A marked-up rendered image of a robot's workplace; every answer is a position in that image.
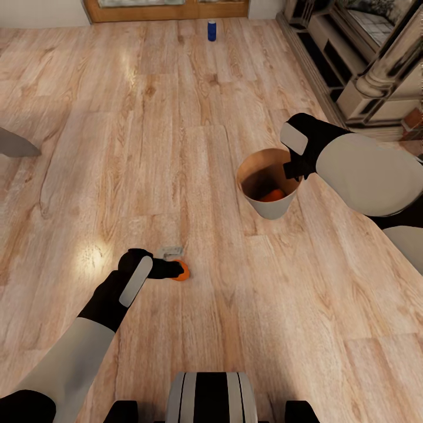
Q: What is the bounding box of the trash can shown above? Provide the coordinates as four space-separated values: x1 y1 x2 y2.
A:
236 148 304 220

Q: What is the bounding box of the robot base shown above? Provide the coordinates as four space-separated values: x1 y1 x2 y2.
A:
105 400 318 423

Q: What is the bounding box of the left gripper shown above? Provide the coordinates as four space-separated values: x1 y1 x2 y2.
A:
148 259 184 279

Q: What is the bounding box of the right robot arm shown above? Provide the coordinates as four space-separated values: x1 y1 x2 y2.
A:
280 112 423 276

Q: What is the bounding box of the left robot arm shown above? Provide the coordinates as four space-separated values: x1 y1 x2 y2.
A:
0 246 184 423

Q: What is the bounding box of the robot trunk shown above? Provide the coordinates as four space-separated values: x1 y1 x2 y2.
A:
165 372 259 423

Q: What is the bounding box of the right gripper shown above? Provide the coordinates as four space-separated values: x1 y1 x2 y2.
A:
283 160 314 180

